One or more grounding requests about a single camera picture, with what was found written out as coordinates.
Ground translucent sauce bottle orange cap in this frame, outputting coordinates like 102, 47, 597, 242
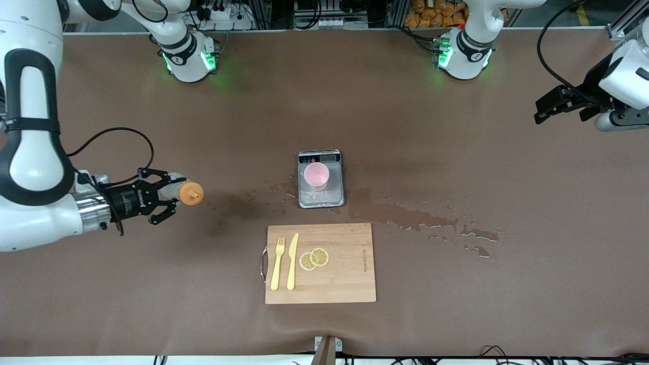
163, 172, 205, 206

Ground pink plastic cup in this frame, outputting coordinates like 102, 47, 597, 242
304, 162, 330, 192

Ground yellow plastic fork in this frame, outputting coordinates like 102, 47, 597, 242
270, 237, 285, 291

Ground yellow plastic knife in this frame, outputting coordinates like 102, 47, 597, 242
286, 233, 300, 291

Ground orange snack bags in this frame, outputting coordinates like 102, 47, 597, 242
404, 0, 508, 28

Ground silver digital kitchen scale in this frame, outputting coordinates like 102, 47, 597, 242
297, 149, 346, 209

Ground white power strip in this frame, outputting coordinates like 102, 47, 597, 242
195, 0, 257, 31

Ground brown liquid puddle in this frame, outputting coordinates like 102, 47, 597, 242
350, 190, 502, 259

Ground wooden cutting board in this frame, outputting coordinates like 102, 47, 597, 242
260, 223, 377, 305

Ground white socket box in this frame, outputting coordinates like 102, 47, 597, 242
293, 14, 369, 30

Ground aluminium frame profile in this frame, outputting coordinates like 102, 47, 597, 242
606, 0, 649, 41

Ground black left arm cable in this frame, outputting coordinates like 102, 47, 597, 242
537, 0, 591, 102

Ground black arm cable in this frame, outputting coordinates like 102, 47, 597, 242
537, 0, 591, 102
65, 127, 155, 178

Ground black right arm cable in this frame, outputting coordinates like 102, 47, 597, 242
65, 127, 155, 178

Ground metal table edge bracket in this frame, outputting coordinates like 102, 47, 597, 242
310, 336, 343, 365

